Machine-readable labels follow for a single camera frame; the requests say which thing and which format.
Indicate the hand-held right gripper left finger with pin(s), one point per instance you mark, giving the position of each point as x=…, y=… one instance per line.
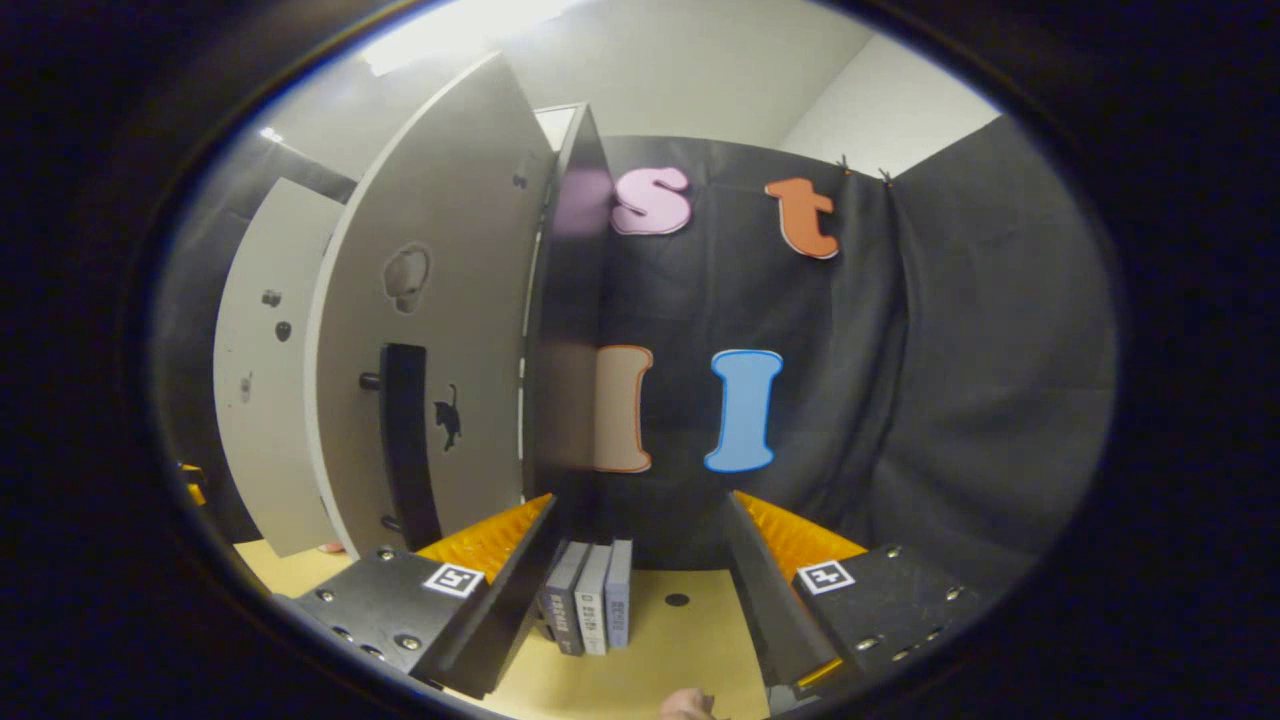
x=505, y=605

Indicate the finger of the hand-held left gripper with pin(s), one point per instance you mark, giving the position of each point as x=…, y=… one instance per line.
x=193, y=485

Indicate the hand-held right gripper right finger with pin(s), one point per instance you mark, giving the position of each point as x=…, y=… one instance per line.
x=770, y=600

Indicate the white cabinet door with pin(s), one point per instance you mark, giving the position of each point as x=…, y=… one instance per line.
x=470, y=300
x=260, y=400

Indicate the white shoe cabinet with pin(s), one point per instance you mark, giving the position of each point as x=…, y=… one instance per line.
x=565, y=300

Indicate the dark grey book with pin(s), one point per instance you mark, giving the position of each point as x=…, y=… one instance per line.
x=562, y=600

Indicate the white book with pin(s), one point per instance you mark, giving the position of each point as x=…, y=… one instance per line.
x=594, y=600

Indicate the pale blue book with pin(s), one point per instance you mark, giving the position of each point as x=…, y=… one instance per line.
x=620, y=595

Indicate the black backdrop cloth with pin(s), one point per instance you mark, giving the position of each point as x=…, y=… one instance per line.
x=950, y=380

